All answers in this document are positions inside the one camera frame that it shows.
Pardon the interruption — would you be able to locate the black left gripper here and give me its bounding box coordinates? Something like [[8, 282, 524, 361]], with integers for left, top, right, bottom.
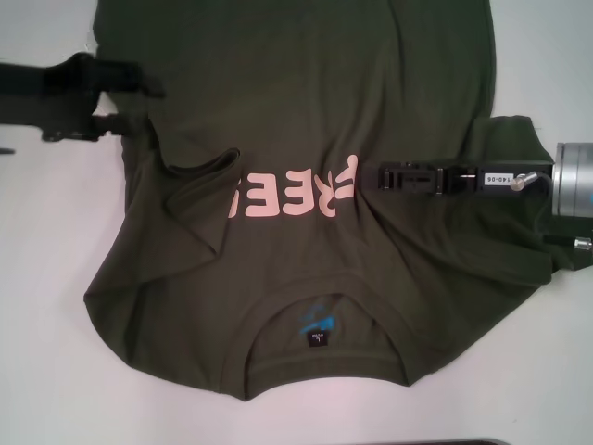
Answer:
[[0, 52, 167, 144]]

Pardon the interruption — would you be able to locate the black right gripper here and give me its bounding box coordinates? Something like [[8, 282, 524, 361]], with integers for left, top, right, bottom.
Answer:
[[360, 159, 556, 199]]

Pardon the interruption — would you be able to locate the dark green t-shirt pink print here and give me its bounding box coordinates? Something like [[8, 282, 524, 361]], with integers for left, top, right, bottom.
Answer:
[[82, 0, 555, 403]]

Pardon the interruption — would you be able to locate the right gripper cable with plug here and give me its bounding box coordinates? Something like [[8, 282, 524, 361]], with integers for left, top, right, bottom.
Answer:
[[508, 172, 593, 254]]

